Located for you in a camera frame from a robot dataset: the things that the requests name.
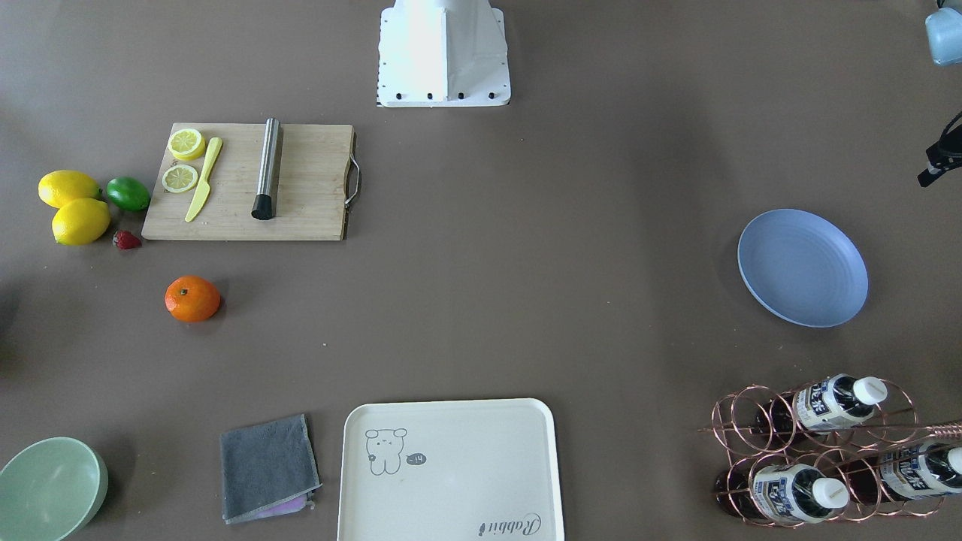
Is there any cream rabbit tray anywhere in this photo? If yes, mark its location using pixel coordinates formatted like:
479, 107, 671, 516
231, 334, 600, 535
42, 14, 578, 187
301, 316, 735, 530
337, 397, 566, 540

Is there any grey folded cloth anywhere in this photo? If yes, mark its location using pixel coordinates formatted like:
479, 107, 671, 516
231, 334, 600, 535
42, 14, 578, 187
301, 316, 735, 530
219, 413, 322, 524

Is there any whole lemon outer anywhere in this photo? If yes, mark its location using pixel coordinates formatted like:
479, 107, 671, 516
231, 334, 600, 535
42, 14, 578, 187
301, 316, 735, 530
38, 169, 101, 209

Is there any tea bottle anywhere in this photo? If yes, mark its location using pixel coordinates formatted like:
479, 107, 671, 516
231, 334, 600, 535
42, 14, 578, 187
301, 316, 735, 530
712, 455, 851, 527
841, 441, 961, 506
750, 373, 888, 444

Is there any steel muddler black tip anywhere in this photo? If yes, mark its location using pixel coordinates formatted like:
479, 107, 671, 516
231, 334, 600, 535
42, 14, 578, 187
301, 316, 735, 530
251, 117, 284, 220

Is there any whole lemon near strawberry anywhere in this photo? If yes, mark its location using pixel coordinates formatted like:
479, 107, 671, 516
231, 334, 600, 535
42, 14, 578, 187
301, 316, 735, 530
51, 198, 110, 246

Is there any lower lemon slice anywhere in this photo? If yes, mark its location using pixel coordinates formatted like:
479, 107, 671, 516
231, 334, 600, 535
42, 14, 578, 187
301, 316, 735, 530
166, 128, 207, 162

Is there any green bowl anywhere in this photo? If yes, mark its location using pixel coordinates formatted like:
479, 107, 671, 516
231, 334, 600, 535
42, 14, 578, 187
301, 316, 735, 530
1, 437, 109, 540

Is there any blue round plate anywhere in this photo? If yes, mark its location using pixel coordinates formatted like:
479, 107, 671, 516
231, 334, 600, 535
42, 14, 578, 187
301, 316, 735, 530
737, 208, 870, 328

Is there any front tea bottle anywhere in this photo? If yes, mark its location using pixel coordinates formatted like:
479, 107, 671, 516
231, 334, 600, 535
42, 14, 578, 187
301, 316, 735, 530
712, 455, 851, 527

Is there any yellow plastic knife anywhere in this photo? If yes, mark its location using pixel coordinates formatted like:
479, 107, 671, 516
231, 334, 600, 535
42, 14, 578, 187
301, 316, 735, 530
183, 137, 223, 222

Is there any green lime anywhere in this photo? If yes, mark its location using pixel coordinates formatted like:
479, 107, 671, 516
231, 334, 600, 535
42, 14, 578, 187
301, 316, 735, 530
105, 176, 151, 212

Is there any back tea bottle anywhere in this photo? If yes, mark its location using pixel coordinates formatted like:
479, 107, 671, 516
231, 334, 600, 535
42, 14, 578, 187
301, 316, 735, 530
750, 373, 888, 444
841, 441, 961, 506

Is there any lemon slice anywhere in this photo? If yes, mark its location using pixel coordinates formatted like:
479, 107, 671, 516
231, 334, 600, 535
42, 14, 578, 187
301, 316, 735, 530
161, 164, 199, 194
166, 128, 207, 162

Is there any orange mandarin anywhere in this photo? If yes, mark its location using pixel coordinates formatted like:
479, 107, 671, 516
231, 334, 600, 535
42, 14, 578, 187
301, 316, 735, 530
164, 275, 221, 323

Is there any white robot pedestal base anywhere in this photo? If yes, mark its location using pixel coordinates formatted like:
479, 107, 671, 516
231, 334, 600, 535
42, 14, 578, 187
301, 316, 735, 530
376, 1, 512, 107

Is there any upper lemon slice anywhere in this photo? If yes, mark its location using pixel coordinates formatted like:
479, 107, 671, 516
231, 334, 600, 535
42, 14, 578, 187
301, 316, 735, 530
161, 164, 199, 194

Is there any copper wire bottle rack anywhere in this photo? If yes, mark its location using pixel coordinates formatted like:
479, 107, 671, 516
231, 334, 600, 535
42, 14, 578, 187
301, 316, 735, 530
709, 373, 960, 528

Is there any wooden cutting board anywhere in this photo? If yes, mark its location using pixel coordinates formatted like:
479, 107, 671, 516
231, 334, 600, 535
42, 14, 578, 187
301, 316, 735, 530
142, 122, 355, 240

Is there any red strawberry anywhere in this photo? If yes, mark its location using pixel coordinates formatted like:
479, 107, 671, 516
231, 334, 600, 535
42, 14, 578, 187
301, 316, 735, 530
111, 230, 142, 251

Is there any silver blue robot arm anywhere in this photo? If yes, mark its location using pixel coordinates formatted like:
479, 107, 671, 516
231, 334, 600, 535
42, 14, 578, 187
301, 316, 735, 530
924, 1, 961, 66

